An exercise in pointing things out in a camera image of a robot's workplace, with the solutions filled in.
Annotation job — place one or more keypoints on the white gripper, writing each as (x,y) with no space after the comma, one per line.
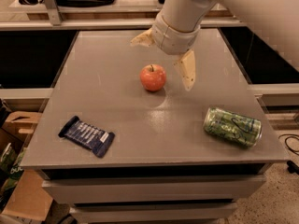
(172,37)

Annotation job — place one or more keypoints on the green soda can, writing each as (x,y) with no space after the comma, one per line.
(233,127)

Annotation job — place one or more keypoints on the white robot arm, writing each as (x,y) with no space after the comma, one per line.
(177,25)

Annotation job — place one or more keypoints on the red apple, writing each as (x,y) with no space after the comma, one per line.
(152,77)

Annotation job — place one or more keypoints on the blue rxbar blueberry wrapper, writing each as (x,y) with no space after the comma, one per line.
(85,135)

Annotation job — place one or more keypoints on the cardboard box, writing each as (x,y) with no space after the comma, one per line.
(28,203)

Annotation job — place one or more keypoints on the green snack bag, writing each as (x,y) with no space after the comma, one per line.
(10,163)

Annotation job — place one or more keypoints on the metal shelf rail frame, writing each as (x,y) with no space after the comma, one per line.
(121,14)

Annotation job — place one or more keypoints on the grey drawer cabinet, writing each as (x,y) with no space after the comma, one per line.
(162,167)

